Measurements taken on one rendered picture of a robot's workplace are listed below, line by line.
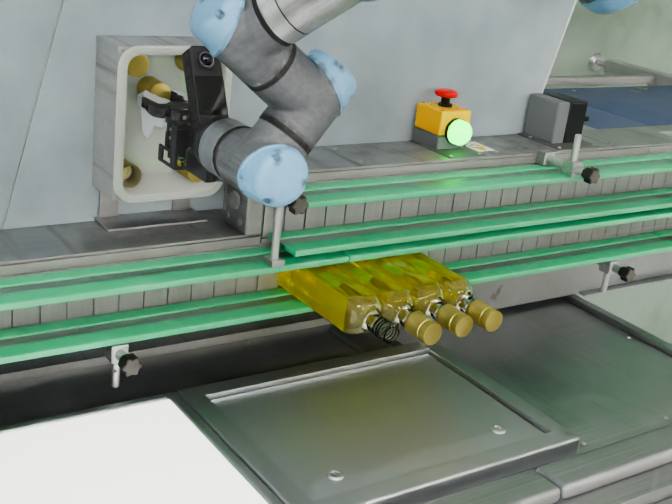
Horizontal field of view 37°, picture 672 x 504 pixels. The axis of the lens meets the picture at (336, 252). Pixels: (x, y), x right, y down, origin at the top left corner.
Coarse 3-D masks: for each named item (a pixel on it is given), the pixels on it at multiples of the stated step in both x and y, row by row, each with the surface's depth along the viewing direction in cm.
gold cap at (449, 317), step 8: (448, 304) 148; (440, 312) 147; (448, 312) 147; (456, 312) 146; (440, 320) 147; (448, 320) 146; (456, 320) 145; (464, 320) 145; (472, 320) 146; (448, 328) 146; (456, 328) 145; (464, 328) 146; (464, 336) 146
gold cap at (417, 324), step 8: (416, 312) 145; (408, 320) 144; (416, 320) 143; (424, 320) 143; (432, 320) 143; (408, 328) 144; (416, 328) 143; (424, 328) 142; (432, 328) 142; (440, 328) 143; (416, 336) 143; (424, 336) 142; (432, 336) 142; (440, 336) 143; (432, 344) 143
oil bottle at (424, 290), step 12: (372, 264) 158; (384, 264) 158; (396, 264) 158; (396, 276) 154; (408, 276) 154; (420, 276) 155; (408, 288) 151; (420, 288) 150; (432, 288) 151; (420, 300) 150; (432, 300) 150
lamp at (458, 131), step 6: (456, 120) 175; (462, 120) 176; (450, 126) 175; (456, 126) 174; (462, 126) 174; (468, 126) 175; (450, 132) 175; (456, 132) 174; (462, 132) 174; (468, 132) 175; (450, 138) 175; (456, 138) 174; (462, 138) 175; (468, 138) 176; (456, 144) 176; (462, 144) 176
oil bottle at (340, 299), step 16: (288, 272) 156; (304, 272) 153; (320, 272) 152; (336, 272) 153; (288, 288) 157; (304, 288) 153; (320, 288) 149; (336, 288) 147; (352, 288) 147; (320, 304) 150; (336, 304) 146; (352, 304) 144; (368, 304) 144; (336, 320) 147; (352, 320) 144
